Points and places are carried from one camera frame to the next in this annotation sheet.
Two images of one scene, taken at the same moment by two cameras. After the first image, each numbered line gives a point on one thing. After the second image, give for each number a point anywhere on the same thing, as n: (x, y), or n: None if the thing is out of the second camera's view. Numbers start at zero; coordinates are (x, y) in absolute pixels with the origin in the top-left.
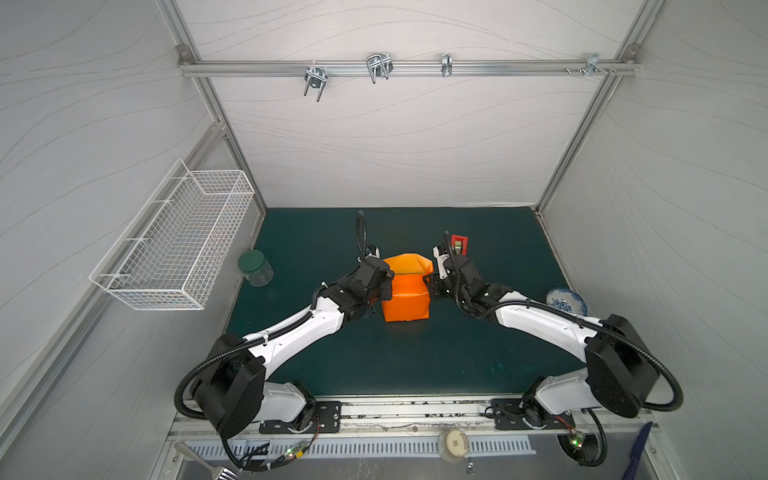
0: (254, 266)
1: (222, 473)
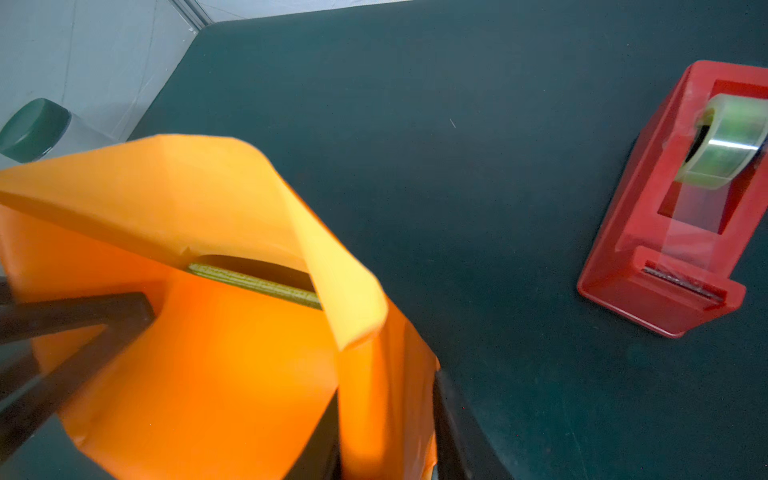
0: (42, 130)
1: None
